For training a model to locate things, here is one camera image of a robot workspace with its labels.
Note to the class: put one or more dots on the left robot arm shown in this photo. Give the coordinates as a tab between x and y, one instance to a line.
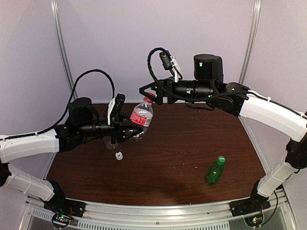
83	122

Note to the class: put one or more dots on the white flip bottle cap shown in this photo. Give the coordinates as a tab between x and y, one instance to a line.
119	155

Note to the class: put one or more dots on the right aluminium frame post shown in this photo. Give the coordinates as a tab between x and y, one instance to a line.
253	30

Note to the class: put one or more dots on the red bottle cap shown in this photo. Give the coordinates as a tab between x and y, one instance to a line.
148	100

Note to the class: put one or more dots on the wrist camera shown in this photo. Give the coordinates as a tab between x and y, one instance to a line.
114	106
170	63

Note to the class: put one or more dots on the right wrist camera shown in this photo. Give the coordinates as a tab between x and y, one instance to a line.
170	63

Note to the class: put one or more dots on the red label water bottle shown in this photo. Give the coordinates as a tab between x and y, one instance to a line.
142	115

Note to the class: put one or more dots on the right circuit board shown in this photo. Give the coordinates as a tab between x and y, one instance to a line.
254	220

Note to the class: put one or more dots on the left circuit board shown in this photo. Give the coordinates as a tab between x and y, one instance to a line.
60	221

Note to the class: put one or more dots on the green plastic bottle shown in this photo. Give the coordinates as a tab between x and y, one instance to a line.
215	172

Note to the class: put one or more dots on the left aluminium frame post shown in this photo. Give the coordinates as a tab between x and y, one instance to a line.
60	40

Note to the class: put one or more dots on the circuit board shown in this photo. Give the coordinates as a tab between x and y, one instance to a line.
60	221
254	220

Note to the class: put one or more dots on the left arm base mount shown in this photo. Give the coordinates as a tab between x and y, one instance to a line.
60	204

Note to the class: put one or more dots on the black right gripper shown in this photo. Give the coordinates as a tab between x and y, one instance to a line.
158	99

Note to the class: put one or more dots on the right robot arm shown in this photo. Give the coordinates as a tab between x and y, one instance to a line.
238	100

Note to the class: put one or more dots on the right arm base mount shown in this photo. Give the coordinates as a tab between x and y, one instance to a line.
255	203

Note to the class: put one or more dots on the aluminium frame post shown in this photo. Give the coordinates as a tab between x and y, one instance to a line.
60	40
253	30

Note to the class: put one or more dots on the clear plastic bottle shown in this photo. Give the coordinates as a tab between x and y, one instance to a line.
108	143

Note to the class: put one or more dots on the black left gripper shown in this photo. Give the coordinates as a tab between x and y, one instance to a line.
118	133

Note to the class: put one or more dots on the front aluminium rail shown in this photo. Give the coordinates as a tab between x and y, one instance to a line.
210	216

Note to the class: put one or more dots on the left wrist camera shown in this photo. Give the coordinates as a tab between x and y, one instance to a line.
114	106

